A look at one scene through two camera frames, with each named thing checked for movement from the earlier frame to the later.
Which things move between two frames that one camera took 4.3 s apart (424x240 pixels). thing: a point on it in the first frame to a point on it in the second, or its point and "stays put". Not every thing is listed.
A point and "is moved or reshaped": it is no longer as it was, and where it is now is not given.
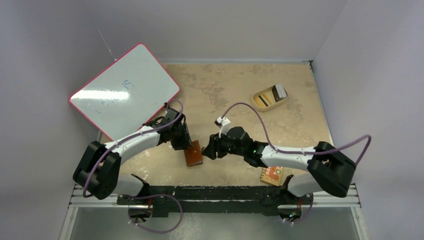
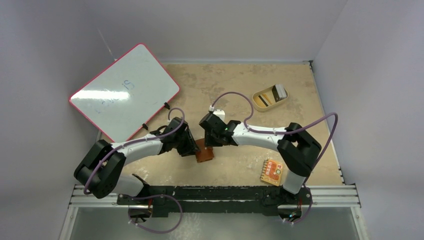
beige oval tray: x=269 y=97 stays put
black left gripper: x=185 y=142 to x=190 y=147
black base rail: x=168 y=200 stays put
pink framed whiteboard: x=129 y=93 stays put
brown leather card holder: x=193 y=154 is moved or reshaped
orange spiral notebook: x=272 y=174 stays put
